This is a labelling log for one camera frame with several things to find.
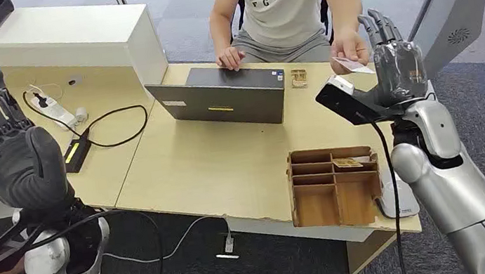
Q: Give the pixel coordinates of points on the wooden compartment organizer box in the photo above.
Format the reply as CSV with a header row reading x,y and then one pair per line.
x,y
317,206

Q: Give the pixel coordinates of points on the person's left hand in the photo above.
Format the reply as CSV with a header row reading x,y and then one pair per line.
x,y
348,47

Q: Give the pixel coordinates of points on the black power adapter yellow label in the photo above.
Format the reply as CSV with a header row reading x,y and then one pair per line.
x,y
77,155

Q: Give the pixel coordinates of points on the white card reader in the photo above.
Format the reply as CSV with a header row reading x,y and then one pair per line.
x,y
407,204

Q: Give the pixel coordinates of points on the white desk shelf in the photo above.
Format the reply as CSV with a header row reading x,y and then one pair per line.
x,y
46,35

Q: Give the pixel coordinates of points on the black office chair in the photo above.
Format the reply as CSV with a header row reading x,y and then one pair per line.
x,y
326,17

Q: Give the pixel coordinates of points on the small black desk object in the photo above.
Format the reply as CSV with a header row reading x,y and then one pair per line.
x,y
72,81

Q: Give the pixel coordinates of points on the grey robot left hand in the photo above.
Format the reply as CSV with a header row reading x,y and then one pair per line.
x,y
17,170

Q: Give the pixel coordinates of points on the white charger plug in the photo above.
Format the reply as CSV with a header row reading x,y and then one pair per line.
x,y
81,114

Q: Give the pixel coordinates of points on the dark grey laptop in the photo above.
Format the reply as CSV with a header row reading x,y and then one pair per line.
x,y
228,98

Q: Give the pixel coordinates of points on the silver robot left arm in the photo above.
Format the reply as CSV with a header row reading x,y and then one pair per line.
x,y
43,261

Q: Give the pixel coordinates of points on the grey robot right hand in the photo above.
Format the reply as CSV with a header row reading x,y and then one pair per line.
x,y
400,70

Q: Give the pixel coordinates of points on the small wooden card holder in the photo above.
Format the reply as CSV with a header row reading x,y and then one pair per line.
x,y
298,78

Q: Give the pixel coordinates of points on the beige desk side panel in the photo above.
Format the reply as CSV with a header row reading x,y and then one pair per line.
x,y
365,251

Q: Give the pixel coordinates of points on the white power strip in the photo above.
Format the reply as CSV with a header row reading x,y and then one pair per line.
x,y
56,114

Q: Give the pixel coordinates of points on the white plug adapter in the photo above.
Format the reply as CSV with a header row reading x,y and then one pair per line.
x,y
229,244

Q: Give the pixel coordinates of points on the wooden room key card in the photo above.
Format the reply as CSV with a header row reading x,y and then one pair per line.
x,y
347,163

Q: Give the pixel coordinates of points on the white ID card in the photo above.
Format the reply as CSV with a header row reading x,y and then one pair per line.
x,y
355,67

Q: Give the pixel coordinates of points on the person's right hand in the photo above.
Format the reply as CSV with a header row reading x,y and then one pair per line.
x,y
231,58

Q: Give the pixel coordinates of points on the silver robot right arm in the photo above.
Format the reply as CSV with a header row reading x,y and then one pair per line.
x,y
445,184

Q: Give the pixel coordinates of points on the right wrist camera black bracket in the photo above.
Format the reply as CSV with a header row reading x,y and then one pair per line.
x,y
341,99

